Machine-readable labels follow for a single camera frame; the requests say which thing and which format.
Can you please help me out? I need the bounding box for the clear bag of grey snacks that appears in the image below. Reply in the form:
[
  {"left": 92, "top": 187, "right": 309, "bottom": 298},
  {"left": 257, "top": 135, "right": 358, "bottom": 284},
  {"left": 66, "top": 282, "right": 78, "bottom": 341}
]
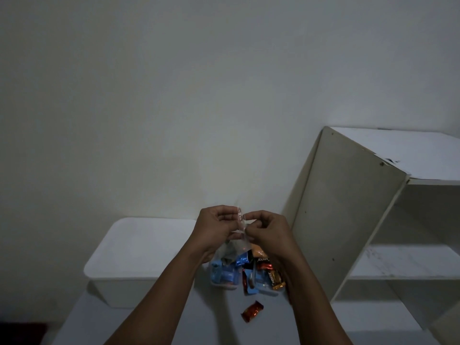
[{"left": 215, "top": 205, "right": 253, "bottom": 267}]

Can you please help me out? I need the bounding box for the person's left forearm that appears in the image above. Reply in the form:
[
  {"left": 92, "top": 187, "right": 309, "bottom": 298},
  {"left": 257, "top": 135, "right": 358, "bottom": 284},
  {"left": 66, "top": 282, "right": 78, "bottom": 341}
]
[{"left": 106, "top": 247, "right": 213, "bottom": 345}]

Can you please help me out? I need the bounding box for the white plastic storage bin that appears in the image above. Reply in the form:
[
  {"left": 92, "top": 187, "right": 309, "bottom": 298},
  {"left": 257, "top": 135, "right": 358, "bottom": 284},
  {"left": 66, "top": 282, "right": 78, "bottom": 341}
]
[{"left": 83, "top": 217, "right": 198, "bottom": 309}]

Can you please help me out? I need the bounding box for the person's right forearm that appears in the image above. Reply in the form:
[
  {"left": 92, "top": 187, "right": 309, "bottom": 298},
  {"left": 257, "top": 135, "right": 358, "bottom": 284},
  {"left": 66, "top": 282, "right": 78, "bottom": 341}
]
[{"left": 282, "top": 269, "right": 354, "bottom": 345}]

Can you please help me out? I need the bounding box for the person's left hand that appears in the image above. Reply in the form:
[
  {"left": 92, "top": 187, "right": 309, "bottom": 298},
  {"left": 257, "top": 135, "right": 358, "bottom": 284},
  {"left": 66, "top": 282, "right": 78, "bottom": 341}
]
[{"left": 189, "top": 205, "right": 246, "bottom": 264}]

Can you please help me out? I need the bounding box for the red candy wrapper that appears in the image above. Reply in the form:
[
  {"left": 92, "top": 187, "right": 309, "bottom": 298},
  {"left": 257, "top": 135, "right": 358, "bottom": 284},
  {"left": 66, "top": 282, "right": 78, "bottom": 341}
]
[{"left": 240, "top": 299, "right": 265, "bottom": 324}]

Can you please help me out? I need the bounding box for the dark red bed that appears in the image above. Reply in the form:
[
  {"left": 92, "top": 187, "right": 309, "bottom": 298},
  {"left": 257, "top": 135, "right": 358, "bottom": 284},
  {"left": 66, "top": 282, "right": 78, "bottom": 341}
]
[{"left": 0, "top": 321, "right": 48, "bottom": 345}]

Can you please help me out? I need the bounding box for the pile of candies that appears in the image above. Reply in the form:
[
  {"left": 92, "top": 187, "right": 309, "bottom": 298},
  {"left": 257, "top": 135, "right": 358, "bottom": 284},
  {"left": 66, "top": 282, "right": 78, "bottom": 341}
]
[{"left": 209, "top": 247, "right": 289, "bottom": 298}]

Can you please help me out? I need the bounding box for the person's right hand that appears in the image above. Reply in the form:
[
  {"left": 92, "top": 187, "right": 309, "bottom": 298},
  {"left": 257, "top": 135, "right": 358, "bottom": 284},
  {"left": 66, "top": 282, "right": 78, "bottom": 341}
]
[{"left": 242, "top": 210, "right": 299, "bottom": 278}]

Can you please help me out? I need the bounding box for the white shelf unit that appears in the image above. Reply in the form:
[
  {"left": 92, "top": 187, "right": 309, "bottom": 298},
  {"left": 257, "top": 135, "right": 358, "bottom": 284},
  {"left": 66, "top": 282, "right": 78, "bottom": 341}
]
[{"left": 282, "top": 126, "right": 460, "bottom": 332}]

